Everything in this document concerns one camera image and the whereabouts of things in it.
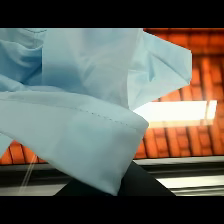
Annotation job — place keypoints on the light blue shirt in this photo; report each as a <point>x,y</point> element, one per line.
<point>76,100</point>

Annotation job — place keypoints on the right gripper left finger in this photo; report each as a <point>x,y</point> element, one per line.
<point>83,190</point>

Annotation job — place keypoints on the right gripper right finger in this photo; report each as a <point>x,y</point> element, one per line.
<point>143,183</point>

